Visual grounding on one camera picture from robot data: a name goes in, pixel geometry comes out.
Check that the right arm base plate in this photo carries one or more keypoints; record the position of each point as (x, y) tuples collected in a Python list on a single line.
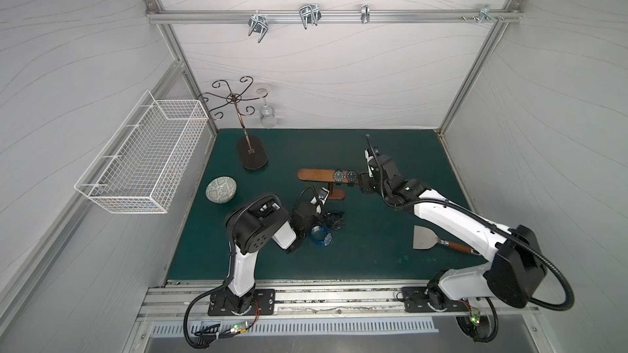
[(419, 299)]

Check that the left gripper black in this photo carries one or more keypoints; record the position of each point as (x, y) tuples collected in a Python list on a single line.
[(320, 213)]

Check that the aluminium crossbar rail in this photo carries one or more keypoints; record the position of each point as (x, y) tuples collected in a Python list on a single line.
[(340, 17)]

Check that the white slotted cable duct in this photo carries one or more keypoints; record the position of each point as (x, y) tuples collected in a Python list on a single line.
[(307, 327)]

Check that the blue translucent watch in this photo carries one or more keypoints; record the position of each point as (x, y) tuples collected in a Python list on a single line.
[(320, 236)]

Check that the metal clamp bracket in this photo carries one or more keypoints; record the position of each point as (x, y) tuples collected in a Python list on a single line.
[(484, 15), (310, 15), (365, 14), (258, 24)]

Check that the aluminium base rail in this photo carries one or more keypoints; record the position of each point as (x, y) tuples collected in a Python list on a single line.
[(294, 299)]

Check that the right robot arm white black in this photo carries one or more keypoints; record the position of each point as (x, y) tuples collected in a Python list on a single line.
[(514, 266)]

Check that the white wire basket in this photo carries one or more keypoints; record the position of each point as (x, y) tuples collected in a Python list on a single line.
[(139, 169)]

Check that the slim black analog watch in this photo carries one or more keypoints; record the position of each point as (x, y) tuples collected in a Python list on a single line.
[(351, 177), (339, 176)]

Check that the metal scraper with wooden handle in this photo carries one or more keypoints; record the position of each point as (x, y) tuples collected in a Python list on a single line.
[(424, 239)]

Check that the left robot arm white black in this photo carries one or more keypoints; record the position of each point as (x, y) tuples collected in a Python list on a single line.
[(262, 220)]

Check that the hanging clear wine glass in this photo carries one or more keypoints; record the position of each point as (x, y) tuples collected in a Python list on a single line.
[(267, 113)]

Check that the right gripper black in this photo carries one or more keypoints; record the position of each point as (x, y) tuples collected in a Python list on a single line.
[(372, 175)]

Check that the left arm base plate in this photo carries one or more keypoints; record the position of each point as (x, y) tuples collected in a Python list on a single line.
[(256, 301)]

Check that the wooden T-shaped watch stand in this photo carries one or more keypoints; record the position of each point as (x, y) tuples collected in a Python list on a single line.
[(324, 176)]

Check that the green patterned ceramic bowl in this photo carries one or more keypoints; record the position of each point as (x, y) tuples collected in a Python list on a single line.
[(221, 190)]

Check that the chunky black digital watch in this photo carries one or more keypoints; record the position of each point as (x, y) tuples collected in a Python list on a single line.
[(333, 220)]

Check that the green table mat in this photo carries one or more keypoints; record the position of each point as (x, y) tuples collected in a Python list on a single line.
[(375, 241)]

